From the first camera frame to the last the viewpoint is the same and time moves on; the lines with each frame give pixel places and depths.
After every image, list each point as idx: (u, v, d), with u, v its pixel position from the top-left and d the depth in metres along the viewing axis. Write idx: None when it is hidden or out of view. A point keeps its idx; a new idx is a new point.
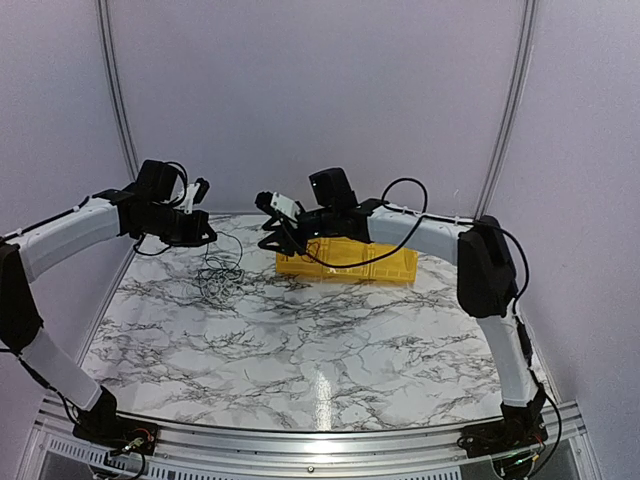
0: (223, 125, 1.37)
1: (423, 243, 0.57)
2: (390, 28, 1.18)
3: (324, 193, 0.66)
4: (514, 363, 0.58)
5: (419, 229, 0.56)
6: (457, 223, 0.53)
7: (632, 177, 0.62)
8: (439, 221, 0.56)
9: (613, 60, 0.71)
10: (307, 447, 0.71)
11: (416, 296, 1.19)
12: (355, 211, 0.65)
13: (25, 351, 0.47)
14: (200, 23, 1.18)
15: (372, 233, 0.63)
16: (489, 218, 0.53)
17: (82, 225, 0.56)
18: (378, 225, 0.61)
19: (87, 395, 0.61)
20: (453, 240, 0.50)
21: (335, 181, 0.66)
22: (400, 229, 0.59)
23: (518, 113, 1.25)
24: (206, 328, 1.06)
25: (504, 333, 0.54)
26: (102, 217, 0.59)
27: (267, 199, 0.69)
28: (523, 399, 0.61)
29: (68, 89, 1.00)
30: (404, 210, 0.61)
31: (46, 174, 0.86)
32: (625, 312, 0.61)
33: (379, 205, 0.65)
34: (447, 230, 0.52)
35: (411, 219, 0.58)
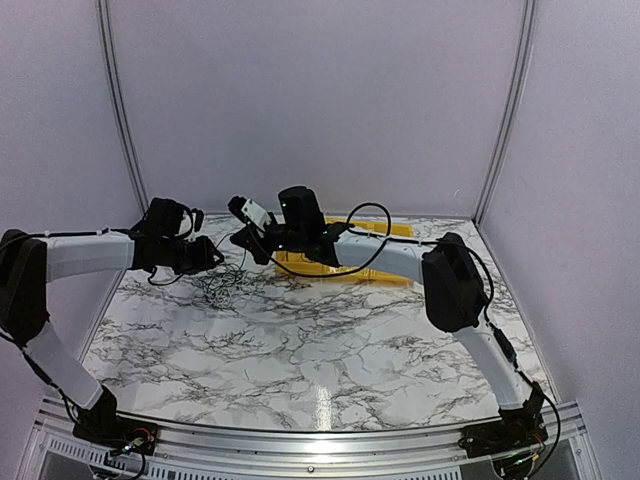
0: (224, 126, 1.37)
1: (389, 265, 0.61)
2: (390, 29, 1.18)
3: (296, 213, 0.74)
4: (501, 367, 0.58)
5: (384, 250, 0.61)
6: (421, 244, 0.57)
7: (632, 177, 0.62)
8: (403, 243, 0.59)
9: (614, 61, 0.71)
10: (307, 447, 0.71)
11: (416, 296, 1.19)
12: (321, 236, 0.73)
13: (30, 343, 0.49)
14: (199, 21, 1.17)
15: (339, 256, 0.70)
16: (452, 235, 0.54)
17: (104, 245, 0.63)
18: (344, 248, 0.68)
19: (88, 393, 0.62)
20: (416, 260, 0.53)
21: (305, 203, 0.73)
22: (365, 251, 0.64)
23: (518, 113, 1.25)
24: (207, 329, 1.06)
25: (482, 342, 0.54)
26: (117, 244, 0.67)
27: (240, 203, 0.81)
28: (517, 400, 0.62)
29: (69, 89, 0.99)
30: (369, 233, 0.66)
31: (48, 173, 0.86)
32: (626, 313, 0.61)
33: (345, 229, 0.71)
34: (411, 251, 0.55)
35: (376, 242, 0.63)
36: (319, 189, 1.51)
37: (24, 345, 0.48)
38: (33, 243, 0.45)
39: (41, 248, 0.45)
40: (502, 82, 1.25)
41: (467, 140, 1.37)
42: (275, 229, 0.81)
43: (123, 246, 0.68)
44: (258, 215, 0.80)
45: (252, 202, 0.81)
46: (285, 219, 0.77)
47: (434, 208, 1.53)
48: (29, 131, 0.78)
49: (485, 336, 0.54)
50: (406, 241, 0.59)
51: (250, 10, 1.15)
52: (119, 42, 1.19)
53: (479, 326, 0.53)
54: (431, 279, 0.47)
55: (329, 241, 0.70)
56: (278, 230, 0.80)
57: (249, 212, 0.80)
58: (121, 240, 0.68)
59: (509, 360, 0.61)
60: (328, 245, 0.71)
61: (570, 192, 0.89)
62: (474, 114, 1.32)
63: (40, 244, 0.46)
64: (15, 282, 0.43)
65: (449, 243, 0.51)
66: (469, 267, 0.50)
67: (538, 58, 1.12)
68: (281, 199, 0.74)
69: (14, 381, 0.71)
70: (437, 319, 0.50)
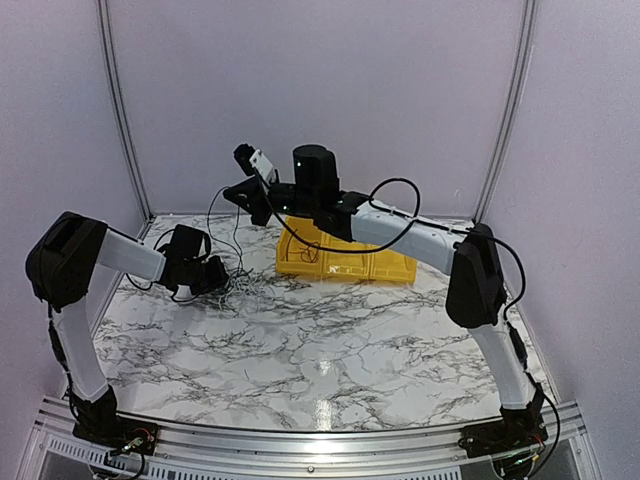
0: (224, 127, 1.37)
1: (414, 248, 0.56)
2: (390, 30, 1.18)
3: (312, 176, 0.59)
4: (510, 366, 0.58)
5: (409, 233, 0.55)
6: (451, 232, 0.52)
7: (631, 177, 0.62)
8: (432, 228, 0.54)
9: (613, 63, 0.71)
10: (308, 447, 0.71)
11: (416, 296, 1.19)
12: (337, 206, 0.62)
13: (64, 307, 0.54)
14: (199, 21, 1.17)
15: (355, 230, 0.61)
16: (483, 227, 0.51)
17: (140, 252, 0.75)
18: (363, 224, 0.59)
19: (92, 386, 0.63)
20: (447, 250, 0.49)
21: (324, 167, 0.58)
22: (387, 231, 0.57)
23: (517, 114, 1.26)
24: (207, 329, 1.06)
25: (497, 340, 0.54)
26: (153, 258, 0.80)
27: (248, 153, 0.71)
28: (522, 400, 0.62)
29: (71, 91, 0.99)
30: (392, 210, 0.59)
31: (48, 173, 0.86)
32: (626, 313, 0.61)
33: (365, 202, 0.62)
34: (440, 237, 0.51)
35: (401, 222, 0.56)
36: None
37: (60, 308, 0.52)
38: (91, 226, 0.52)
39: (99, 229, 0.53)
40: (501, 83, 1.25)
41: (467, 141, 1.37)
42: (281, 190, 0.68)
43: (156, 260, 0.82)
44: (265, 169, 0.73)
45: (262, 154, 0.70)
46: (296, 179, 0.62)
47: (434, 209, 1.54)
48: (31, 132, 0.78)
49: (501, 333, 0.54)
50: (435, 225, 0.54)
51: (251, 11, 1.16)
52: (120, 43, 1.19)
53: (498, 324, 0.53)
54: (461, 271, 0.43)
55: (347, 213, 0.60)
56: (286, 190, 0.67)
57: (257, 164, 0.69)
58: (157, 255, 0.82)
59: (520, 361, 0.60)
60: (345, 215, 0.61)
61: (569, 193, 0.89)
62: (474, 115, 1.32)
63: (100, 223, 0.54)
64: (72, 249, 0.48)
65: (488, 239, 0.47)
66: (494, 263, 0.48)
67: (537, 60, 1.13)
68: (295, 156, 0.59)
69: (22, 379, 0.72)
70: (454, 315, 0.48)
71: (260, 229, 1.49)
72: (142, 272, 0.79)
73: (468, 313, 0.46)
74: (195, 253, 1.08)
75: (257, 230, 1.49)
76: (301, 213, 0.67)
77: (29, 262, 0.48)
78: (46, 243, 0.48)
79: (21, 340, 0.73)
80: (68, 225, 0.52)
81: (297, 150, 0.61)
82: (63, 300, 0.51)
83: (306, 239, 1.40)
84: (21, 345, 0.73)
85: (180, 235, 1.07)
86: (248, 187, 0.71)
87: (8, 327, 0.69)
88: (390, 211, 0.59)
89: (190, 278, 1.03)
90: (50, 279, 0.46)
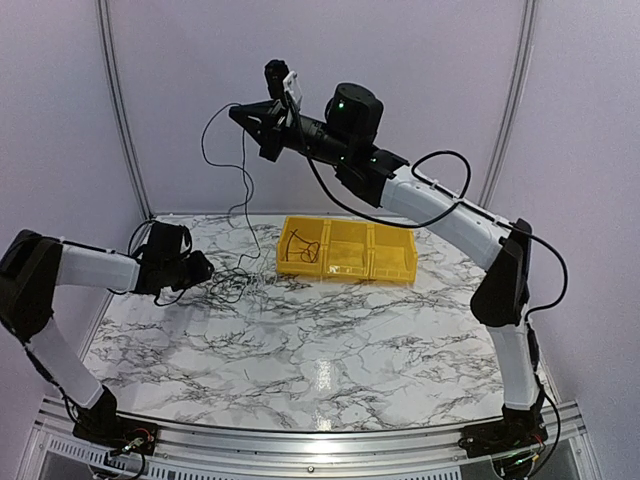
0: (224, 126, 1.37)
1: (457, 233, 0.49)
2: (389, 29, 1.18)
3: (350, 123, 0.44)
4: (522, 367, 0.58)
5: (453, 215, 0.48)
6: (495, 224, 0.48)
7: (631, 178, 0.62)
8: (476, 214, 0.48)
9: (613, 62, 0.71)
10: (307, 447, 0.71)
11: (416, 296, 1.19)
12: (370, 165, 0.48)
13: (34, 338, 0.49)
14: (199, 21, 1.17)
15: (384, 196, 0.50)
16: (526, 223, 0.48)
17: (110, 262, 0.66)
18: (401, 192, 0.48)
19: (87, 393, 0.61)
20: (491, 244, 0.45)
21: (371, 120, 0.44)
22: (429, 206, 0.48)
23: (518, 113, 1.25)
24: (207, 329, 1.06)
25: (512, 339, 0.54)
26: (123, 267, 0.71)
27: (281, 72, 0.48)
28: (527, 401, 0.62)
29: (70, 91, 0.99)
30: (434, 184, 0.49)
31: (48, 172, 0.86)
32: (626, 314, 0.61)
33: (403, 167, 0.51)
34: (485, 229, 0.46)
35: (446, 201, 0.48)
36: (319, 188, 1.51)
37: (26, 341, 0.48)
38: (44, 245, 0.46)
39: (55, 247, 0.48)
40: (501, 82, 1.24)
41: (467, 140, 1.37)
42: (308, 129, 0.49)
43: (128, 269, 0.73)
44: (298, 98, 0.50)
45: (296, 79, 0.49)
46: (330, 123, 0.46)
47: None
48: (29, 131, 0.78)
49: (520, 333, 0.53)
50: (481, 212, 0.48)
51: (250, 11, 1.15)
52: (119, 42, 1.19)
53: (520, 325, 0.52)
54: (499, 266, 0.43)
55: (382, 176, 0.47)
56: (312, 128, 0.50)
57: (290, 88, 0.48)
58: (129, 263, 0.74)
59: (531, 363, 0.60)
60: (377, 179, 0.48)
61: (569, 193, 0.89)
62: (474, 114, 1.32)
63: (56, 244, 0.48)
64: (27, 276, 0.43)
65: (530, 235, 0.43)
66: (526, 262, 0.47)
67: (537, 59, 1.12)
68: (338, 93, 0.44)
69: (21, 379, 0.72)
70: (476, 307, 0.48)
71: (260, 229, 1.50)
72: (116, 285, 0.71)
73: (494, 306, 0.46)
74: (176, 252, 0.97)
75: (257, 230, 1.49)
76: (321, 160, 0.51)
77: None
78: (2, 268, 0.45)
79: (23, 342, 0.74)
80: (22, 249, 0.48)
81: (342, 86, 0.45)
82: (29, 330, 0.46)
83: (306, 239, 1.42)
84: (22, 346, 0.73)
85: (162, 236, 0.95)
86: (268, 109, 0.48)
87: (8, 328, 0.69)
88: (432, 185, 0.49)
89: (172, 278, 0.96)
90: (5, 312, 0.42)
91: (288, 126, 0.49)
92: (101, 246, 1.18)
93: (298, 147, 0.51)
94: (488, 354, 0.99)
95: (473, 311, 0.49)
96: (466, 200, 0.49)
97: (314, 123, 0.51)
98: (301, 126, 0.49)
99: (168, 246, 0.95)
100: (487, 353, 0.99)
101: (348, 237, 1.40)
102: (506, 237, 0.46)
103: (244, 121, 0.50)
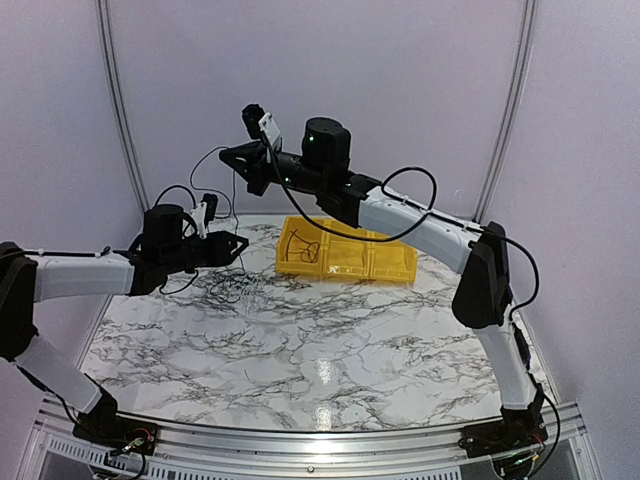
0: (225, 126, 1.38)
1: (430, 242, 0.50)
2: (389, 29, 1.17)
3: (323, 153, 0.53)
4: (513, 367, 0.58)
5: (424, 225, 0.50)
6: (465, 230, 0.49)
7: (631, 178, 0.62)
8: (446, 222, 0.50)
9: (613, 62, 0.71)
10: (307, 447, 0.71)
11: (416, 296, 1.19)
12: (345, 189, 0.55)
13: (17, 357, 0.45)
14: (198, 21, 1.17)
15: (361, 215, 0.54)
16: (498, 227, 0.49)
17: (98, 271, 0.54)
18: (372, 212, 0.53)
19: (86, 398, 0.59)
20: (463, 250, 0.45)
21: (339, 147, 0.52)
22: (399, 219, 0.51)
23: (517, 113, 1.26)
24: (207, 329, 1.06)
25: (503, 340, 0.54)
26: (114, 269, 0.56)
27: (257, 114, 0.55)
28: (523, 401, 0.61)
29: (70, 91, 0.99)
30: (405, 200, 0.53)
31: (48, 173, 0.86)
32: (626, 313, 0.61)
33: (375, 187, 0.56)
34: (455, 235, 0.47)
35: (416, 213, 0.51)
36: None
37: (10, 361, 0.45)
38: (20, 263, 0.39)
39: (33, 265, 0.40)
40: (502, 82, 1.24)
41: (467, 140, 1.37)
42: (287, 162, 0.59)
43: (122, 272, 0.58)
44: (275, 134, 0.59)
45: (272, 117, 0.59)
46: (307, 156, 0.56)
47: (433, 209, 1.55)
48: (30, 131, 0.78)
49: (507, 333, 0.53)
50: (450, 221, 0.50)
51: (250, 11, 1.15)
52: (119, 42, 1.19)
53: (503, 325, 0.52)
54: (471, 268, 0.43)
55: (355, 197, 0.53)
56: (290, 161, 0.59)
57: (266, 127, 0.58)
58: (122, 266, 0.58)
59: (523, 364, 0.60)
60: (353, 199, 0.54)
61: (569, 192, 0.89)
62: (474, 115, 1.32)
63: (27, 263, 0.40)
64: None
65: (501, 236, 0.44)
66: (503, 264, 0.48)
67: (537, 59, 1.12)
68: (308, 128, 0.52)
69: (20, 385, 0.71)
70: (458, 311, 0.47)
71: (260, 229, 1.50)
72: (110, 289, 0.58)
73: (474, 311, 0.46)
74: (177, 236, 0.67)
75: (257, 230, 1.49)
76: (302, 189, 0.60)
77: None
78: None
79: None
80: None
81: (311, 121, 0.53)
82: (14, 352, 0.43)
83: (306, 239, 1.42)
84: None
85: (153, 225, 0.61)
86: (251, 151, 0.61)
87: None
88: (402, 201, 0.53)
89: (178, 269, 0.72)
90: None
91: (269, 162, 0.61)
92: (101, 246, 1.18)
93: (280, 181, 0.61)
94: None
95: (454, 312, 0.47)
96: (437, 211, 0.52)
97: (294, 156, 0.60)
98: (280, 160, 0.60)
99: (169, 231, 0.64)
100: None
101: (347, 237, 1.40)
102: (477, 240, 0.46)
103: (232, 161, 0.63)
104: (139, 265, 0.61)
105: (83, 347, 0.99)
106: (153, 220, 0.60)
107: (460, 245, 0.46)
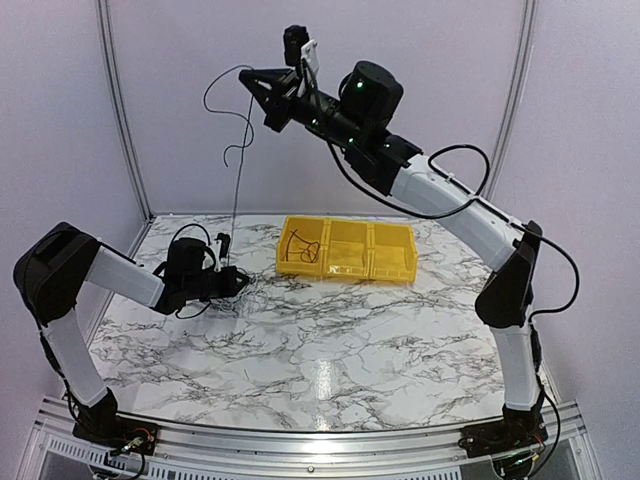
0: (225, 126, 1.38)
1: (471, 233, 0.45)
2: (390, 29, 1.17)
3: (365, 106, 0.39)
4: (526, 369, 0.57)
5: (467, 212, 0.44)
6: (510, 225, 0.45)
7: (631, 177, 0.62)
8: (490, 214, 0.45)
9: (612, 62, 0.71)
10: (307, 447, 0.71)
11: (416, 296, 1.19)
12: (382, 149, 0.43)
13: (51, 322, 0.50)
14: (198, 21, 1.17)
15: (395, 185, 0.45)
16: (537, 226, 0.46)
17: (134, 276, 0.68)
18: (413, 185, 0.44)
19: (93, 390, 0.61)
20: (504, 246, 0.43)
21: (388, 106, 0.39)
22: (442, 199, 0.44)
23: (518, 113, 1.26)
24: (207, 329, 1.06)
25: (519, 341, 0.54)
26: (146, 281, 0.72)
27: (302, 39, 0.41)
28: (527, 402, 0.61)
29: (70, 90, 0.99)
30: (450, 178, 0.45)
31: (49, 173, 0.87)
32: (626, 313, 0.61)
33: (416, 154, 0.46)
34: (501, 231, 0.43)
35: (462, 196, 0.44)
36: (319, 190, 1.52)
37: (44, 325, 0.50)
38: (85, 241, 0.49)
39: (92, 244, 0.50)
40: (502, 81, 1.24)
41: (467, 140, 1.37)
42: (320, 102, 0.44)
43: (153, 285, 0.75)
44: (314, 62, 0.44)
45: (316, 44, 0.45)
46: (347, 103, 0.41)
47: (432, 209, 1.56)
48: (29, 130, 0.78)
49: (525, 334, 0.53)
50: (496, 212, 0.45)
51: (250, 11, 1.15)
52: (119, 42, 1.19)
53: (523, 326, 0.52)
54: (509, 274, 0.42)
55: (395, 163, 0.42)
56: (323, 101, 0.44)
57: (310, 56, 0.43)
58: (154, 280, 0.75)
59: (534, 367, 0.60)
60: (391, 163, 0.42)
61: (569, 193, 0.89)
62: (475, 114, 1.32)
63: (93, 240, 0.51)
64: (59, 262, 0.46)
65: (540, 236, 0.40)
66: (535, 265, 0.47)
67: (537, 59, 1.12)
68: (356, 72, 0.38)
69: (21, 384, 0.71)
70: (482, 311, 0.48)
71: (260, 229, 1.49)
72: (137, 297, 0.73)
73: (501, 312, 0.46)
74: (196, 268, 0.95)
75: (257, 230, 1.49)
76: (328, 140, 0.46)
77: (19, 269, 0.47)
78: (36, 251, 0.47)
79: (18, 350, 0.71)
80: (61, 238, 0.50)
81: (361, 64, 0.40)
82: (46, 316, 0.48)
83: (306, 239, 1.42)
84: (19, 346, 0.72)
85: (178, 253, 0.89)
86: (283, 77, 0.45)
87: (8, 332, 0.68)
88: (447, 178, 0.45)
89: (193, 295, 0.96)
90: (32, 293, 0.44)
91: (299, 97, 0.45)
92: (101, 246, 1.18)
93: (304, 121, 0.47)
94: (488, 354, 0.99)
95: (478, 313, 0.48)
96: (482, 198, 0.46)
97: (328, 97, 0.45)
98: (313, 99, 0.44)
99: (191, 263, 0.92)
100: (488, 353, 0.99)
101: (348, 237, 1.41)
102: (520, 239, 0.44)
103: (254, 87, 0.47)
104: (164, 287, 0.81)
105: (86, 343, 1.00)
106: (179, 248, 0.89)
107: (505, 243, 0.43)
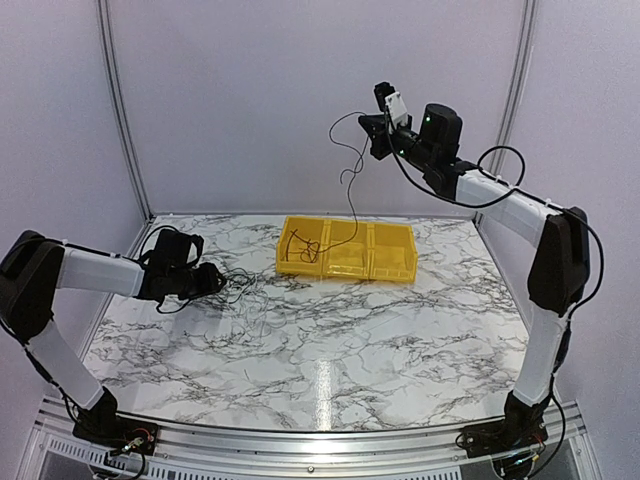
0: (225, 127, 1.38)
1: (512, 217, 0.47)
2: (390, 29, 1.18)
3: (435, 133, 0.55)
4: (546, 363, 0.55)
5: (508, 200, 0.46)
6: (547, 205, 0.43)
7: (631, 177, 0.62)
8: (529, 198, 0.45)
9: (612, 62, 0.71)
10: (306, 447, 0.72)
11: (416, 296, 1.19)
12: (450, 167, 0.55)
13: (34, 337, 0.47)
14: (198, 21, 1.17)
15: (459, 193, 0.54)
16: (581, 210, 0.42)
17: (113, 267, 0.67)
18: (468, 188, 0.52)
19: (89, 393, 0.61)
20: (539, 221, 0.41)
21: (450, 132, 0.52)
22: (483, 193, 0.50)
23: (517, 114, 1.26)
24: (207, 329, 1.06)
25: (552, 333, 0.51)
26: (127, 270, 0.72)
27: (386, 91, 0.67)
28: (533, 396, 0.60)
29: (70, 90, 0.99)
30: (498, 179, 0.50)
31: (50, 173, 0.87)
32: (625, 313, 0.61)
33: (474, 169, 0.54)
34: (536, 208, 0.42)
35: (502, 188, 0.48)
36: (318, 190, 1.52)
37: (26, 342, 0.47)
38: (45, 252, 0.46)
39: (54, 252, 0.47)
40: (502, 82, 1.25)
41: (467, 140, 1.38)
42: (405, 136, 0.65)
43: (132, 274, 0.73)
44: (398, 110, 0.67)
45: (400, 97, 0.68)
46: (421, 134, 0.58)
47: (432, 208, 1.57)
48: (30, 131, 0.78)
49: (560, 328, 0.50)
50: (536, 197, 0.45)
51: (250, 11, 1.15)
52: (120, 43, 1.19)
53: (562, 318, 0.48)
54: (543, 255, 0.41)
55: (455, 173, 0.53)
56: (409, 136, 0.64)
57: (390, 104, 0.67)
58: (132, 269, 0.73)
59: (556, 364, 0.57)
60: (452, 176, 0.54)
61: (565, 194, 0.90)
62: (474, 115, 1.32)
63: (57, 246, 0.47)
64: (26, 276, 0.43)
65: (579, 220, 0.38)
66: (583, 250, 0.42)
67: (536, 59, 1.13)
68: (426, 110, 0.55)
69: (21, 385, 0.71)
70: (532, 294, 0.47)
71: (260, 230, 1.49)
72: (119, 289, 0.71)
73: (545, 296, 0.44)
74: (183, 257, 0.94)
75: (257, 230, 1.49)
76: (411, 162, 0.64)
77: None
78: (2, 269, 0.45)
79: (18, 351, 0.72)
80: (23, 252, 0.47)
81: (431, 104, 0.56)
82: (29, 330, 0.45)
83: (306, 239, 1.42)
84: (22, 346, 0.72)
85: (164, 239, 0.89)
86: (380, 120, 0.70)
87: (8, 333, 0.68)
88: (496, 180, 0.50)
89: (177, 286, 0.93)
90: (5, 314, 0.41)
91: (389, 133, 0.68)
92: (102, 245, 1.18)
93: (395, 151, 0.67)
94: (488, 354, 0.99)
95: (531, 297, 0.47)
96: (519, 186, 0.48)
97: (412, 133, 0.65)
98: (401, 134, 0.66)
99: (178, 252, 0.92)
100: (488, 353, 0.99)
101: (347, 237, 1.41)
102: (555, 215, 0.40)
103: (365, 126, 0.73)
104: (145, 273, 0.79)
105: (83, 347, 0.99)
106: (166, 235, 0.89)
107: (537, 217, 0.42)
